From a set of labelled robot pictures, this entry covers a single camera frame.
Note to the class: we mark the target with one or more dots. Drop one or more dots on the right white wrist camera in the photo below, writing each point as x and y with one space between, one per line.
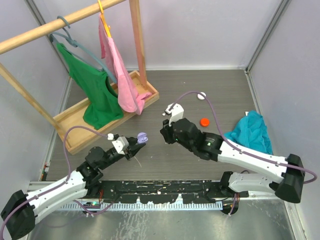
176 112

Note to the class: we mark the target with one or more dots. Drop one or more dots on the teal cloth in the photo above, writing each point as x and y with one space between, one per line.
251 132

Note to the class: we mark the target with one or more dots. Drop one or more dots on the white slotted cable duct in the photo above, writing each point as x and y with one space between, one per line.
178 205

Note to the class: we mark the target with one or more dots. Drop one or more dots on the orange charging case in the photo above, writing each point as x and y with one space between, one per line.
204 122

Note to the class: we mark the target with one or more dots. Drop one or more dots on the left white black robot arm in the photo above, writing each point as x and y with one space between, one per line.
24 210

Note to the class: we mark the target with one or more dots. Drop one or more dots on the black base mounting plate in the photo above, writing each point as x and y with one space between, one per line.
160 191

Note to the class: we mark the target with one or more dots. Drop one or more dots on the yellow hanger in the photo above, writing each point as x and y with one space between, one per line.
102 17

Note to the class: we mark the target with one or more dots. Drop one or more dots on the pink cloth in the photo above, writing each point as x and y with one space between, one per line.
129 99

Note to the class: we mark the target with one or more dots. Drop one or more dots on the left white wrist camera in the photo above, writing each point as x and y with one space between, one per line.
120 145

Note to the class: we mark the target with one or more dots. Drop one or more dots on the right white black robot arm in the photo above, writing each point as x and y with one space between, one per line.
282 176

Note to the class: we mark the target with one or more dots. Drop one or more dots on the blue-grey hanger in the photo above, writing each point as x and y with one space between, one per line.
76 44

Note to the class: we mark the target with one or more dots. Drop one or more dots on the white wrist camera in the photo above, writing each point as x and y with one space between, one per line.
176 112
120 145

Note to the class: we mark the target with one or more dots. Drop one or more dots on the green shirt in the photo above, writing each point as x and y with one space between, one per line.
104 107

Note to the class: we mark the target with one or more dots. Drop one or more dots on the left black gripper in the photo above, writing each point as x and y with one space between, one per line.
132 149

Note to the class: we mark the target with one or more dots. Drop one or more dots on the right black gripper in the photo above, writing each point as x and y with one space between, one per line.
166 132

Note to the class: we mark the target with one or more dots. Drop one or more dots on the white round charging case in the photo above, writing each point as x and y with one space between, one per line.
201 96

